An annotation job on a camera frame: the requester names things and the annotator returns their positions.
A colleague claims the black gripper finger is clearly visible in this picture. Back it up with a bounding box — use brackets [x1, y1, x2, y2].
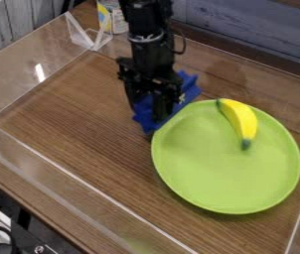
[125, 80, 145, 108]
[153, 89, 173, 122]

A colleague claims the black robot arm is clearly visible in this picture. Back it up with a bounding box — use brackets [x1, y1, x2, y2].
[117, 0, 187, 122]

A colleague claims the clear acrylic corner bracket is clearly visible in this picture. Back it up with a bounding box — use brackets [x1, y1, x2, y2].
[66, 12, 113, 52]

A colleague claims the clear acrylic enclosure wall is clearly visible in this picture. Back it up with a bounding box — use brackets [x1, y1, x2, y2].
[0, 4, 300, 254]

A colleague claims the yellow toy banana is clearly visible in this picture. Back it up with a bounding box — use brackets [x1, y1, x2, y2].
[218, 98, 259, 151]

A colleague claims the blue block object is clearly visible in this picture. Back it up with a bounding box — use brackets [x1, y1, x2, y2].
[132, 68, 204, 136]

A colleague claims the black cable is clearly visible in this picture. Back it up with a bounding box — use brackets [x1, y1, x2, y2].
[0, 223, 29, 254]

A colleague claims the green plate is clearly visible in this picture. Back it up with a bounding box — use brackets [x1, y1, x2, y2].
[152, 100, 300, 214]

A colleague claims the white labelled container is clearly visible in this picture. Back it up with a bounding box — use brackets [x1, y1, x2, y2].
[96, 0, 129, 35]

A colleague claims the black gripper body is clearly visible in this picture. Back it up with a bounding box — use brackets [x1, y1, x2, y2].
[117, 58, 184, 108]

